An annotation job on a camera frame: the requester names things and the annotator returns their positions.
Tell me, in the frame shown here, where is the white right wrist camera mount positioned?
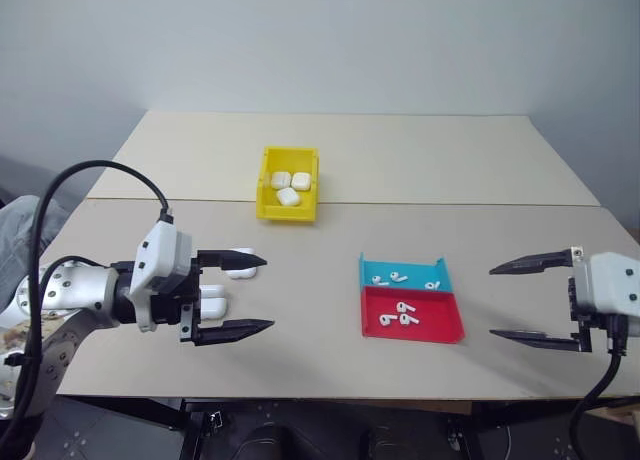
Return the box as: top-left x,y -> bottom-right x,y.
573,251 -> 640,327

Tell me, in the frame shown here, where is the blue plastic tray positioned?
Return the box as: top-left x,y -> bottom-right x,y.
357,251 -> 456,295

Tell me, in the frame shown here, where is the yellow plastic bin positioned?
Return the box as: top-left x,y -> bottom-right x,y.
255,145 -> 321,228

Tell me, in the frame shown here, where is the red plastic tray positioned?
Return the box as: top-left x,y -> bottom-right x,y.
360,285 -> 467,343

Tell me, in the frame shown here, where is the black table frame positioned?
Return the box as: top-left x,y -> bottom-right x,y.
29,393 -> 640,460

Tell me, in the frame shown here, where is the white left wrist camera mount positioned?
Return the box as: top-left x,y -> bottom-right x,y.
128,221 -> 194,334

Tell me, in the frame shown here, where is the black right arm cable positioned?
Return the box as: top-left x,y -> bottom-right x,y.
569,313 -> 629,460

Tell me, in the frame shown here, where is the dark rounded shape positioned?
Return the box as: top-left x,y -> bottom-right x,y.
358,423 -> 434,460
238,423 -> 314,460

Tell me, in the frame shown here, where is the grey fabric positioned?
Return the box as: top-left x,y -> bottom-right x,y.
0,194 -> 69,306

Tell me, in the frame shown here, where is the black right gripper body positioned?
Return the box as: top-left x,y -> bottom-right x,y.
567,246 -> 610,354

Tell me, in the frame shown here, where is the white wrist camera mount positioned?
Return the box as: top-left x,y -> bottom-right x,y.
573,251 -> 640,327
128,221 -> 194,334

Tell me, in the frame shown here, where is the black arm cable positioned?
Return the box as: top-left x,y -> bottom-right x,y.
569,313 -> 629,460
0,159 -> 176,460

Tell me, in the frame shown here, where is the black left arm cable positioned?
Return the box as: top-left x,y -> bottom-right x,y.
0,159 -> 176,460

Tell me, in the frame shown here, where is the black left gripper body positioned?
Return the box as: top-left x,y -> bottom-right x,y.
148,258 -> 203,345

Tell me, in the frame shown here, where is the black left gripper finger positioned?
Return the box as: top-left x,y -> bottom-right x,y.
191,319 -> 277,348
197,249 -> 269,272

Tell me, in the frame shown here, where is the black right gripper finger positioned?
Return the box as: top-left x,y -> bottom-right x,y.
489,328 -> 583,353
489,248 -> 574,276

